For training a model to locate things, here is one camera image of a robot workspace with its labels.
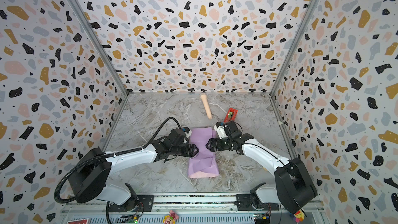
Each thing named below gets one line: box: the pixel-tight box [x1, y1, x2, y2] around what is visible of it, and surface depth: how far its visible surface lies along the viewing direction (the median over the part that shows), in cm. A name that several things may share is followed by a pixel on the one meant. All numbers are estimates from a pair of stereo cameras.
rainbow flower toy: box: [293, 210, 306, 223], surface depth 72 cm
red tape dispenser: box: [223, 107, 238, 123], surface depth 103 cm
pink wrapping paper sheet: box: [187, 127, 220, 178], surface depth 82 cm
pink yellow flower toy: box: [162, 210, 180, 224], surface depth 69 cm
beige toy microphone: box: [200, 92, 213, 120], surface depth 115 cm
